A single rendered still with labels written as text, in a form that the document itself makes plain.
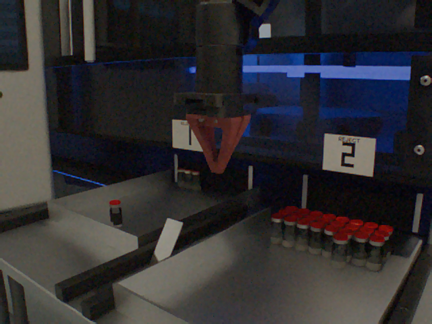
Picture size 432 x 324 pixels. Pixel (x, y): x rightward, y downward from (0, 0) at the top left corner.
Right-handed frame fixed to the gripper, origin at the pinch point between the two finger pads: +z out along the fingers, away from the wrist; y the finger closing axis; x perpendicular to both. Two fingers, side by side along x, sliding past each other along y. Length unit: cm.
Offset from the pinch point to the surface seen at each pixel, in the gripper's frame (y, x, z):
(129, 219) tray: 8.4, 23.9, 14.9
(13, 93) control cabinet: 13, 69, -7
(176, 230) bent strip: -0.2, 6.4, 10.0
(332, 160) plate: 21.1, -9.2, 1.7
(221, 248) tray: 5.2, 2.2, 13.9
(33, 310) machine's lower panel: 34, 109, 82
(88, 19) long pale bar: 20, 47, -24
